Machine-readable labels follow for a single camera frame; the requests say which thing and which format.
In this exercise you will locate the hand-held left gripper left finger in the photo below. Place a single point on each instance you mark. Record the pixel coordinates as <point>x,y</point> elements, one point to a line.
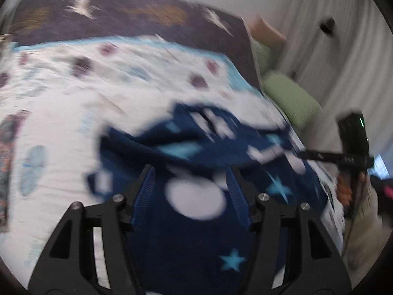
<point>144,193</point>

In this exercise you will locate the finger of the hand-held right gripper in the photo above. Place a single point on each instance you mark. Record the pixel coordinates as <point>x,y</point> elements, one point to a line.
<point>319,155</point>

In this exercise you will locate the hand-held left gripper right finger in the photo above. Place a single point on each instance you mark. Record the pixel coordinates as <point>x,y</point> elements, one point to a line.
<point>238,196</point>

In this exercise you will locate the dark blue star blanket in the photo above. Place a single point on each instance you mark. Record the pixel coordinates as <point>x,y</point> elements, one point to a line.
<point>190,252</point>

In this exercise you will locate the person's right hand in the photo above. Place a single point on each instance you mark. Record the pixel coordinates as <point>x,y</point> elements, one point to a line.
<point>344,189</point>

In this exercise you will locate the green smooth pillow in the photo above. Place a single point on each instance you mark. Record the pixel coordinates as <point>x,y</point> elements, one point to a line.
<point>288,98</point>

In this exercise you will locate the white pleated curtain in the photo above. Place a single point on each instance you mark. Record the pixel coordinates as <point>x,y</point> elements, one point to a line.
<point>353,52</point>

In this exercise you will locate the black floor lamp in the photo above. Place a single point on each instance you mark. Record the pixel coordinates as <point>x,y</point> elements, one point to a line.
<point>327,25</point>

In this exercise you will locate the green ribbed pillow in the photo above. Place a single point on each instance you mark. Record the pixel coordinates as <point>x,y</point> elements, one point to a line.
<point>261,57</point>

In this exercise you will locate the white patterned quilt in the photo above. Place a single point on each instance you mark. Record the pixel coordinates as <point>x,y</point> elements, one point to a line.
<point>61,113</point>

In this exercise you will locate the peach pillow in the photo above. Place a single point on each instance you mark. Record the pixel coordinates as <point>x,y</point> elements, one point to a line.
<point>264,30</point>

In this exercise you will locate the dark purple patterned blanket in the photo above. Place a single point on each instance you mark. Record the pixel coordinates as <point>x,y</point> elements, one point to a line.
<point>138,21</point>

